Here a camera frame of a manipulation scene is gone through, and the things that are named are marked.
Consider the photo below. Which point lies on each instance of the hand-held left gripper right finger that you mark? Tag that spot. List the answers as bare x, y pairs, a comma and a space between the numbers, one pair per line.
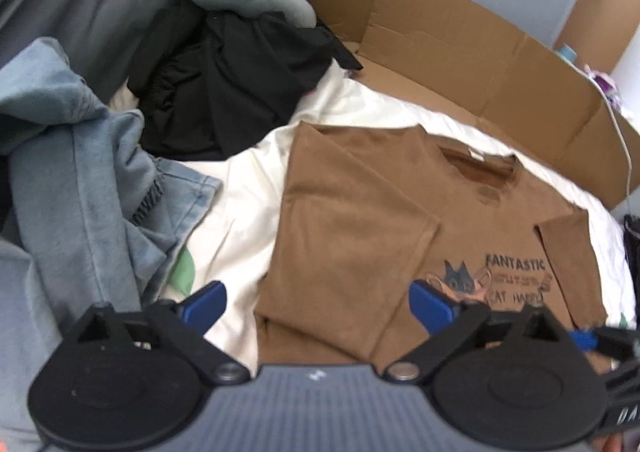
432, 304

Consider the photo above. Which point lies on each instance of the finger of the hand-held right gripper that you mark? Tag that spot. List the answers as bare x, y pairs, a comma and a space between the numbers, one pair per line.
585, 339

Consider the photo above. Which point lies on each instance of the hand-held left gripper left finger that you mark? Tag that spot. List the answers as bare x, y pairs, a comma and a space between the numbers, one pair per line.
205, 304

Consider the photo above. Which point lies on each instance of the black knit garment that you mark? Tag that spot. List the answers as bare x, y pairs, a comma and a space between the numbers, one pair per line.
632, 242

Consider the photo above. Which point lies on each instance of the brown printed t-shirt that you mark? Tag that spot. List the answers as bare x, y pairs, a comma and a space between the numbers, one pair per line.
350, 232

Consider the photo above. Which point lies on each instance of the black clothes pile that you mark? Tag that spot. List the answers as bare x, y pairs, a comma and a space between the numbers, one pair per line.
225, 82

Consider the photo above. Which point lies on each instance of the cream bear print bed sheet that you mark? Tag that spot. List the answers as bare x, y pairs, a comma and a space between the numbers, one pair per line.
240, 212

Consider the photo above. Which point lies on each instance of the grey-blue sweatshirt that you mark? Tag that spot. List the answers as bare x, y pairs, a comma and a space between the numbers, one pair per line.
75, 212

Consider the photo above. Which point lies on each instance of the purple packet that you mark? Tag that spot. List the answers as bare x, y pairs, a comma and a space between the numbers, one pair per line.
602, 79

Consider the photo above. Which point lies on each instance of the flattened cardboard sheet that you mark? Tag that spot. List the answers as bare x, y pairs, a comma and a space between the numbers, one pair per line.
450, 32

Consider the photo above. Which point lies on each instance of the light blue bottle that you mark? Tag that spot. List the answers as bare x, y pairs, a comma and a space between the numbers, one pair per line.
566, 52

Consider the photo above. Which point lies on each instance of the tall cardboard box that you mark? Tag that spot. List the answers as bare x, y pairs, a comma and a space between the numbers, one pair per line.
615, 22

